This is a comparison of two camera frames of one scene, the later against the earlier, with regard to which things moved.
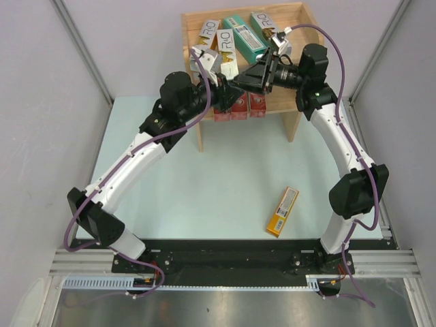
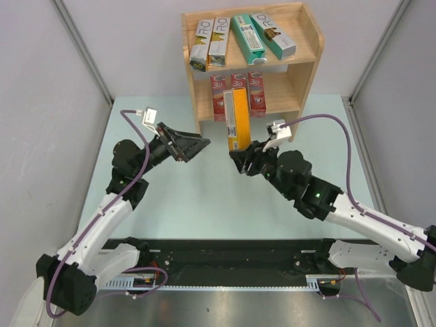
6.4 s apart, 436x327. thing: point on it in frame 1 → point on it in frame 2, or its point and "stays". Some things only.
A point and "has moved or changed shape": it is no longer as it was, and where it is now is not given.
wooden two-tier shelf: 302,29 stays
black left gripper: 226,93 → 183,148
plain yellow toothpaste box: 227,54 → 218,42
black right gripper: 261,75 → 253,154
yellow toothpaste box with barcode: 280,216 → 236,107
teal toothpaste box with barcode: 247,41 has moved or changed shape
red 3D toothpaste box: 239,110 has moved or changed shape
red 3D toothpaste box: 258,105 stays
